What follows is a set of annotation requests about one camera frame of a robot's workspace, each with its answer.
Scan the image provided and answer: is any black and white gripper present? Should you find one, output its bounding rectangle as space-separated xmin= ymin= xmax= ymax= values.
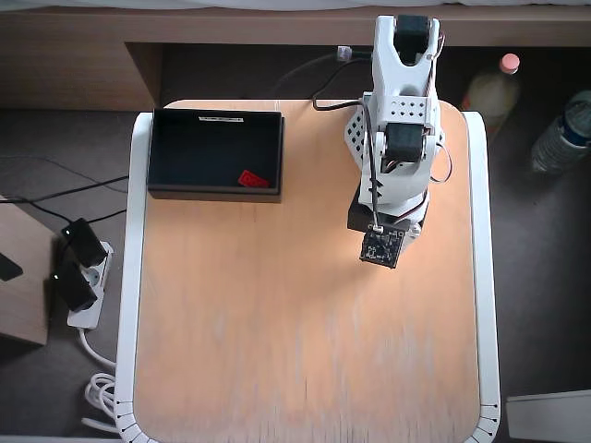
xmin=346 ymin=191 xmax=431 ymax=254

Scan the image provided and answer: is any white power strip cord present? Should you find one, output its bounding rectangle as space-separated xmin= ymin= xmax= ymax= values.
xmin=78 ymin=325 xmax=123 ymax=435

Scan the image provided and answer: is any black wrist camera board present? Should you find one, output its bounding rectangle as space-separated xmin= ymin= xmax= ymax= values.
xmin=359 ymin=228 xmax=408 ymax=270

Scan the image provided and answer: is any black flat device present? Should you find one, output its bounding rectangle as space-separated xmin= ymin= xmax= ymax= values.
xmin=0 ymin=252 xmax=24 ymax=283

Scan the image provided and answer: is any black rectangular bin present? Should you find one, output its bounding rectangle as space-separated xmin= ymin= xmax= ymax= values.
xmin=146 ymin=108 xmax=284 ymax=206

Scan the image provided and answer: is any clear plastic water bottle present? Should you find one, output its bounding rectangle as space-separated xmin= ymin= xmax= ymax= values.
xmin=529 ymin=90 xmax=591 ymax=174

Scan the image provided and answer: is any black power cable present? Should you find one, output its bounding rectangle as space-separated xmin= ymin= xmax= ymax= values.
xmin=311 ymin=50 xmax=374 ymax=113

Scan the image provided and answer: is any yellow bottle pink cap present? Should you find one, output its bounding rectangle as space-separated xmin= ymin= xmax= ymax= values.
xmin=461 ymin=53 xmax=524 ymax=136

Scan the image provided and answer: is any brown cardboard box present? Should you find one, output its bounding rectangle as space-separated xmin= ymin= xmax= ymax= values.
xmin=0 ymin=196 xmax=59 ymax=347

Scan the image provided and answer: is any grey flat box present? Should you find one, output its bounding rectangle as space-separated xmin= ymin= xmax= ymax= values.
xmin=504 ymin=389 xmax=591 ymax=443

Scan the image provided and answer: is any black floor cable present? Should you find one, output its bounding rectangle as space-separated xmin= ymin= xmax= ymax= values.
xmin=0 ymin=174 xmax=131 ymax=222

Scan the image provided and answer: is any brown wooden furniture frame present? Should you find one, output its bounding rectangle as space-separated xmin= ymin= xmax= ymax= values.
xmin=0 ymin=7 xmax=591 ymax=112

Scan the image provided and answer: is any black usb cable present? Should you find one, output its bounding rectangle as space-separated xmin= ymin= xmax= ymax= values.
xmin=273 ymin=45 xmax=355 ymax=93

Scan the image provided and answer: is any black power adapter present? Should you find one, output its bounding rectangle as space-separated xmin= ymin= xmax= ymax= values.
xmin=49 ymin=261 xmax=99 ymax=313
xmin=60 ymin=218 xmax=108 ymax=268

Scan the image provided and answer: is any black camera cable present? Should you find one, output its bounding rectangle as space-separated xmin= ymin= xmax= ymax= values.
xmin=360 ymin=100 xmax=385 ymax=232

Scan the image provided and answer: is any red lego brick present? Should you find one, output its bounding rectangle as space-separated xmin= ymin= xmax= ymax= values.
xmin=237 ymin=169 xmax=271 ymax=189

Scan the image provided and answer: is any white power strip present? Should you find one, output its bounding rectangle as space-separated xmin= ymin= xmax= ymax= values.
xmin=66 ymin=239 xmax=115 ymax=330

